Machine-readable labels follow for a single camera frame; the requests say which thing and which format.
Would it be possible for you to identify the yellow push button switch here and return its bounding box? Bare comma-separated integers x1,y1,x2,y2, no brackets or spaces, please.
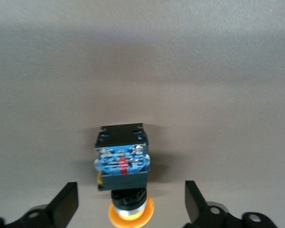
94,123,155,226

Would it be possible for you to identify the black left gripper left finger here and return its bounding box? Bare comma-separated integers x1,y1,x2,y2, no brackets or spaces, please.
0,181,79,228

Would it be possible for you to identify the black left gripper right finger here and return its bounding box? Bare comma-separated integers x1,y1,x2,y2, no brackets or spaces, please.
184,180,277,228

